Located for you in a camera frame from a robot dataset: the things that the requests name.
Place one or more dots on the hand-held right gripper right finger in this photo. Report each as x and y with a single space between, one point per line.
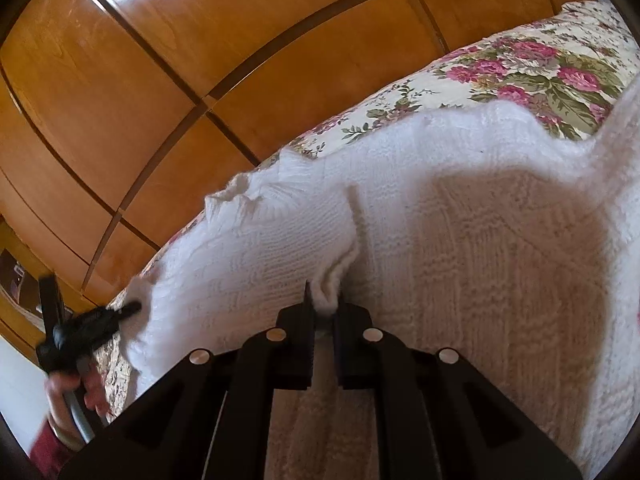
350 355

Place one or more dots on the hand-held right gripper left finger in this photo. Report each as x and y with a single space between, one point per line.
295 355

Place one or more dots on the wooden wardrobe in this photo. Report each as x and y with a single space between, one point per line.
150 85

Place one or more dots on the floral bedspread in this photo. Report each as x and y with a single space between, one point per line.
525 70

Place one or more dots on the person's left hand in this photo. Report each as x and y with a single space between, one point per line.
70 400

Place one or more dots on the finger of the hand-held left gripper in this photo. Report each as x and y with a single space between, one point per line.
129 309

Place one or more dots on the person's left forearm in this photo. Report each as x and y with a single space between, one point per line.
50 452

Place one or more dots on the white knitted sweater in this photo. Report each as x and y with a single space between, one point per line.
450 260

